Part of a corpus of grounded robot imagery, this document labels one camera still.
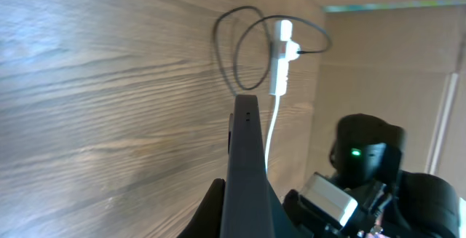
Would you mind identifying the white charger plug adapter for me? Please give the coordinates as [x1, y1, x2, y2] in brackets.
[285, 40, 301, 61]

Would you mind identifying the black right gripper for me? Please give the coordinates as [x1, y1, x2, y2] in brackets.
[283, 179, 393, 237]

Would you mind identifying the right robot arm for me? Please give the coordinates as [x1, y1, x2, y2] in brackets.
[283, 114, 461, 237]

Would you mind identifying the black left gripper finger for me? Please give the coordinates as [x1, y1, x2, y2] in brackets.
[178, 178, 226, 238]

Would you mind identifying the white power strip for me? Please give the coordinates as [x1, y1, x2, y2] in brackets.
[269, 20, 293, 96]

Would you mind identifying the black USB charging cable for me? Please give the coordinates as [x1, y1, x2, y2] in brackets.
[212, 5, 333, 98]

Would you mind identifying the blue Galaxy smartphone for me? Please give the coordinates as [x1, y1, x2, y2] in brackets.
[220, 95, 301, 238]

